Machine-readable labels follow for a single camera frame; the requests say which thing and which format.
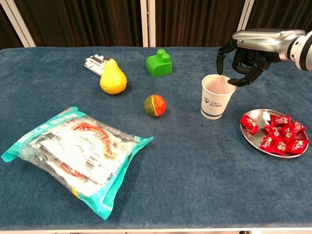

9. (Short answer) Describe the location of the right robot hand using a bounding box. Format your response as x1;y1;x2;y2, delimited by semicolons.
216;28;306;88

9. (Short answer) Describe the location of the round metal plate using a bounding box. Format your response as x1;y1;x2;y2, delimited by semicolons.
239;109;310;158

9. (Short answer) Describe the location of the white paper cup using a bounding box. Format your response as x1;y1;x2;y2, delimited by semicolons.
200;74;237;120

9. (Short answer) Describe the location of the dark pleated curtain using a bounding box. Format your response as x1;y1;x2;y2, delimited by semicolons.
0;7;24;49
246;0;312;34
155;0;246;47
14;0;143;47

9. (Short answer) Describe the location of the green toy brick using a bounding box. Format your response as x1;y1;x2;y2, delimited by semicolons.
145;48;173;78

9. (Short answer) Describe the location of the orange green ball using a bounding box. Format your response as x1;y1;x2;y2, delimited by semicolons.
143;94;167;117

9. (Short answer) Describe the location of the blue table cloth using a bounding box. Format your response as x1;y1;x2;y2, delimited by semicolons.
0;46;312;231

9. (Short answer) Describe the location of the yellow toy pear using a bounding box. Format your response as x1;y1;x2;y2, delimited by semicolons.
99;58;128;95

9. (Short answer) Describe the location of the white plastic clip device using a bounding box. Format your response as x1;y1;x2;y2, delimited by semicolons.
84;55;110;77

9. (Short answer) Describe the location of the teal clear snack bag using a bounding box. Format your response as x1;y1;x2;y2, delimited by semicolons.
0;106;154;221

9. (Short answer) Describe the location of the white frame post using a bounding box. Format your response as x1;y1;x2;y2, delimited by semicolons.
236;0;255;32
147;0;156;47
140;0;149;47
0;0;37;47

